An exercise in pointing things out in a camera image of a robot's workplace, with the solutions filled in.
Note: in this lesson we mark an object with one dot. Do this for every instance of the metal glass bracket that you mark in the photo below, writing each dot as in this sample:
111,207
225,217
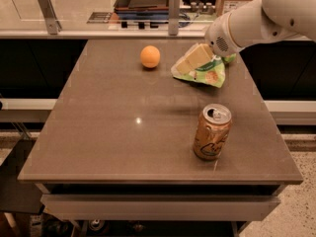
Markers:
52,24
173,22

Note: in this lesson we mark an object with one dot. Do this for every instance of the stacked trays behind glass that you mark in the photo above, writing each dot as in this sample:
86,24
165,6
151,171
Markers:
142,10

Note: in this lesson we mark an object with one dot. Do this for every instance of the orange soda can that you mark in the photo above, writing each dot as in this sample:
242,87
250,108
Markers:
213,127

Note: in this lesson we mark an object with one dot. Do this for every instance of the middle metal glass bracket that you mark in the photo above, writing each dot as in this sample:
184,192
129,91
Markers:
173,22

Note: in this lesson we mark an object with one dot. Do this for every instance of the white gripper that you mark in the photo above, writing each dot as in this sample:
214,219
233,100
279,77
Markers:
217,39

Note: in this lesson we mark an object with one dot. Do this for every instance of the green chip bag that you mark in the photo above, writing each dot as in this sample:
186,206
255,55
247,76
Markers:
212,73

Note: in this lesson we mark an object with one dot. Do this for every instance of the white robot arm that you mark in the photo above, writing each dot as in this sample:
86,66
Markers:
261,21

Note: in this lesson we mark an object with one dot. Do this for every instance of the white table drawer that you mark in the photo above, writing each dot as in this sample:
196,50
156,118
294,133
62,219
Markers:
160,207

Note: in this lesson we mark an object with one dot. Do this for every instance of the left metal glass bracket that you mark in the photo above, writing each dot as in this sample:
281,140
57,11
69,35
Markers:
52,24

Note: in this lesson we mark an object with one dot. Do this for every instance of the orange fruit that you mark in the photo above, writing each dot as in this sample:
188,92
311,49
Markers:
150,56

